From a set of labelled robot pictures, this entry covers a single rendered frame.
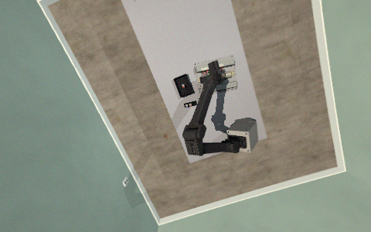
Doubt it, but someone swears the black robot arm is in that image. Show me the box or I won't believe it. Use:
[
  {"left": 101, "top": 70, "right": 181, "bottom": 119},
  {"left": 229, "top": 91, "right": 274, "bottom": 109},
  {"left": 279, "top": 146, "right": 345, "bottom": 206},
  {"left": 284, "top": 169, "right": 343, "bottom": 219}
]
[{"left": 182, "top": 60, "right": 247, "bottom": 156}]

